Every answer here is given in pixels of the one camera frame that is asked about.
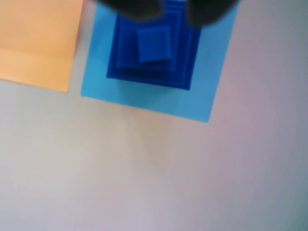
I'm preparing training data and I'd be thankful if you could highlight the orange paper square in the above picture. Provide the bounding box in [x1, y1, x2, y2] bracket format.
[0, 0, 85, 93]

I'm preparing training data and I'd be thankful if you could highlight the medium blue cube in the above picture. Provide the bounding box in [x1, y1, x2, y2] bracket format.
[111, 9, 195, 77]

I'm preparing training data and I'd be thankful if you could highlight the tiny blue cube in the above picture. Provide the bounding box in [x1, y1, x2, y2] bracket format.
[136, 26, 172, 64]

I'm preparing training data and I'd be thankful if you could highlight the blue paper square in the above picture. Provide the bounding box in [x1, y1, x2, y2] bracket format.
[80, 0, 240, 123]

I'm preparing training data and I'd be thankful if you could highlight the small blue cube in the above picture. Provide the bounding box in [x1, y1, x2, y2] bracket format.
[117, 0, 181, 70]

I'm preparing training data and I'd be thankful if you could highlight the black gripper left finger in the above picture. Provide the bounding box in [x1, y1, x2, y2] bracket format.
[96, 0, 167, 19]

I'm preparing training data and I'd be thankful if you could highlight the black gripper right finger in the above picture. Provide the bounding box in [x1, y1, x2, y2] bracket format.
[186, 0, 240, 26]

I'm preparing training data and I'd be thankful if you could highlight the large blue cube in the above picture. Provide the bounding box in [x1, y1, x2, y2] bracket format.
[106, 13, 202, 91]

